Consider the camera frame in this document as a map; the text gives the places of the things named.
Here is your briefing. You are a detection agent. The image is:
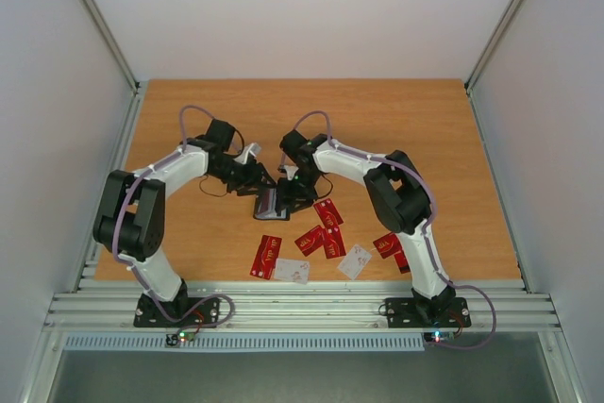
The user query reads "left small circuit board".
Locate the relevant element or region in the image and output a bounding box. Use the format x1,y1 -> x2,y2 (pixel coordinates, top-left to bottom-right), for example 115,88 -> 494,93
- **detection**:
165,331 -> 196,347

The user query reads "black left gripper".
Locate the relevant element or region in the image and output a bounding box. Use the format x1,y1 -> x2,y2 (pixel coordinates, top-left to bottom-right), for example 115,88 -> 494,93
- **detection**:
210,157 -> 277,195

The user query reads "red card upper centre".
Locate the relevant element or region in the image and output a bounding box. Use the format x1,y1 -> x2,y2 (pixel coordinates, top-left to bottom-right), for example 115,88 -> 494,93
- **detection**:
313,198 -> 344,228

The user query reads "right small circuit board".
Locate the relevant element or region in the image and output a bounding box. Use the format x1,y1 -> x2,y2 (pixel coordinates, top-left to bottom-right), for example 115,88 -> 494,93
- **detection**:
424,330 -> 459,344

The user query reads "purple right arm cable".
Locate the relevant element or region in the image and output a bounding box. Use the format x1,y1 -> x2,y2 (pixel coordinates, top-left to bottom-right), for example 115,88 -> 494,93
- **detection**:
280,110 -> 499,352

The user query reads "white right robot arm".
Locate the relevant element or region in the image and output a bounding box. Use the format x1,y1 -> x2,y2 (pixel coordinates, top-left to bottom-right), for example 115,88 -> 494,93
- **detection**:
275,129 -> 456,327

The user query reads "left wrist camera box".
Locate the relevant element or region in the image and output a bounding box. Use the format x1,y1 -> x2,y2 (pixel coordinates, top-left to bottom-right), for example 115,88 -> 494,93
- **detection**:
235,143 -> 261,164

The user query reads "red vip card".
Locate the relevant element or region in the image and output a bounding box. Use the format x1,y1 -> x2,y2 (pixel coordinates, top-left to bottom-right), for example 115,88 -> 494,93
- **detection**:
323,227 -> 346,260
394,251 -> 409,269
250,240 -> 280,280
294,226 -> 325,257
373,232 -> 403,259

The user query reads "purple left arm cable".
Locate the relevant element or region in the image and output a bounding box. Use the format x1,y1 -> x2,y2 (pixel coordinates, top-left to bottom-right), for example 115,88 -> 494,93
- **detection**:
110,105 -> 236,328

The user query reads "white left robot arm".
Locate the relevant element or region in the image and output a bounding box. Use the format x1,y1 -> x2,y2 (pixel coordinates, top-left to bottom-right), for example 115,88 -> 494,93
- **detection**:
92,119 -> 277,326

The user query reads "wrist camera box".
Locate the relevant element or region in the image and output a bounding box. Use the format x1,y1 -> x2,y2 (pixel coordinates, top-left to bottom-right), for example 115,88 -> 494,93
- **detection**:
278,164 -> 298,180
235,143 -> 261,164

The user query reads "right aluminium frame post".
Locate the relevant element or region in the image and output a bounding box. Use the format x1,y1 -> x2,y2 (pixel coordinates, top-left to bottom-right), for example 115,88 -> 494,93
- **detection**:
464,0 -> 556,92

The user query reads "white card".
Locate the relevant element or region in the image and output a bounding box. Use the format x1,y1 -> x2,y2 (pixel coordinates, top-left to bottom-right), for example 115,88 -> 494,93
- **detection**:
274,259 -> 310,285
337,244 -> 372,280

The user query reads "aluminium rail base front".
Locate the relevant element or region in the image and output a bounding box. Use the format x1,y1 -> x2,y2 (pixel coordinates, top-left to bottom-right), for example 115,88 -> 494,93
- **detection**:
44,279 -> 562,333

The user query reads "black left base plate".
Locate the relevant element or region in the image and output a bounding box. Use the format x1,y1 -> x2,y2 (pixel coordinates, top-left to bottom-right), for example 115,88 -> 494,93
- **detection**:
133,294 -> 220,328

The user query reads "white card right centre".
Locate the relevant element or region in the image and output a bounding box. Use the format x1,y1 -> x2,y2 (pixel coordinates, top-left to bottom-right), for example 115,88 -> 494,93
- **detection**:
337,244 -> 372,280

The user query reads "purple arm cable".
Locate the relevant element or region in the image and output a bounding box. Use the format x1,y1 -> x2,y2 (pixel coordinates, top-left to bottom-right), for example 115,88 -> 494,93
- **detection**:
110,105 -> 236,328
280,110 -> 499,352

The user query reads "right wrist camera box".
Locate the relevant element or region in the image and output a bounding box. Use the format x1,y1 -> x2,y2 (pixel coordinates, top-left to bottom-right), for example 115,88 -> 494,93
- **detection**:
278,164 -> 298,180

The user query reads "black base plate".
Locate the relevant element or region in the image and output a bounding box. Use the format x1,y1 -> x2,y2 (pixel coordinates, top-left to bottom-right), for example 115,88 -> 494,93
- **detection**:
133,294 -> 220,328
381,297 -> 472,329

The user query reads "left aluminium frame post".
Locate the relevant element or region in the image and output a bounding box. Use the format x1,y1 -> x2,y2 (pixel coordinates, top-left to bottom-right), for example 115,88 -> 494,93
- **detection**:
80,0 -> 140,93

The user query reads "black leather card holder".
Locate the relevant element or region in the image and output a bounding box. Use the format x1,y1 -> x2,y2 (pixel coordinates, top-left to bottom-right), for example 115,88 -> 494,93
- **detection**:
253,188 -> 290,221

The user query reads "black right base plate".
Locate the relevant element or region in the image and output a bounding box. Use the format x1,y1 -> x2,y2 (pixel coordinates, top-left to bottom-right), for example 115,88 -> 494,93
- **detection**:
381,297 -> 472,329

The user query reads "red card under left pile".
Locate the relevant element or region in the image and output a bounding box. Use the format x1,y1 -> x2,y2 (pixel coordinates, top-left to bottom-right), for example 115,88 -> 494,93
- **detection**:
260,235 -> 282,254

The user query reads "aluminium frame post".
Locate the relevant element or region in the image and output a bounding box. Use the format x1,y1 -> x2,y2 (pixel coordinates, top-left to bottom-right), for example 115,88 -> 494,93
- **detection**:
464,0 -> 556,92
80,0 -> 140,93

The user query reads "grey slotted cable duct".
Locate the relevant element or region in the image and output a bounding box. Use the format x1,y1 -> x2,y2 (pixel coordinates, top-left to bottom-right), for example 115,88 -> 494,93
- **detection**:
63,332 -> 425,353

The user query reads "small circuit board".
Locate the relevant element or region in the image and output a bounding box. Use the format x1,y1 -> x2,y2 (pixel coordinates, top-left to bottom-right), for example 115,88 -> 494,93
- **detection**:
424,330 -> 459,344
165,331 -> 196,347

